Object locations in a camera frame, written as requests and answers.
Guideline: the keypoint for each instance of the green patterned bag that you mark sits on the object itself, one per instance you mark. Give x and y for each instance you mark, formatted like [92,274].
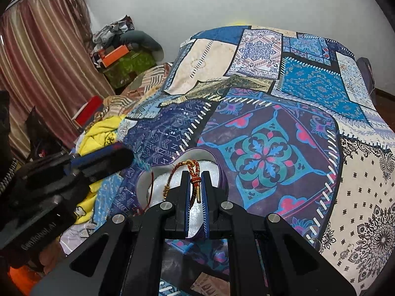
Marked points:
[123,71]

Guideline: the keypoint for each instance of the blue patchwork bedspread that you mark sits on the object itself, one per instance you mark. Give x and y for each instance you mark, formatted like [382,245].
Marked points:
[289,121]

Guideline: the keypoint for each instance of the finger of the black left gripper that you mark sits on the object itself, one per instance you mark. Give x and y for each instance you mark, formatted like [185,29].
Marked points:
[101,163]

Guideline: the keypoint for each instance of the dark grey bag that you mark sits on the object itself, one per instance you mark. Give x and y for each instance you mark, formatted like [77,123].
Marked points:
[365,68]

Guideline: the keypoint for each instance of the striped brown curtain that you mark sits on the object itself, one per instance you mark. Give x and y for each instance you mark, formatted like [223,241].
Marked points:
[46,66]

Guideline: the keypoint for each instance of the orange sleeve forearm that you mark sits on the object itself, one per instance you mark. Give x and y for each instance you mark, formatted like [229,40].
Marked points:
[24,278]

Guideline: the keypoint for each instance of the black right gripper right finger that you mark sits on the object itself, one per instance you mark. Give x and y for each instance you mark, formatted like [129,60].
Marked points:
[208,203]

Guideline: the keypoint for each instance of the yellow cartoon blanket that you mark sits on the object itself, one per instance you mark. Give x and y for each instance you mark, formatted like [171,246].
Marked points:
[92,149]

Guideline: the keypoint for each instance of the red box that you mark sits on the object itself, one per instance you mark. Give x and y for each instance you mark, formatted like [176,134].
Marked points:
[85,114]

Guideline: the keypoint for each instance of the pile of clothes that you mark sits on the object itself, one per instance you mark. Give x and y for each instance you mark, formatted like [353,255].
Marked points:
[123,32]

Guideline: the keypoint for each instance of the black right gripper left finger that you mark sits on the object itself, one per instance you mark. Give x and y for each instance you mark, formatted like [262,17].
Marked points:
[184,202]

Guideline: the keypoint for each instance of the orange box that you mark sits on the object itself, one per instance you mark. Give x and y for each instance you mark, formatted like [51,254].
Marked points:
[115,55]

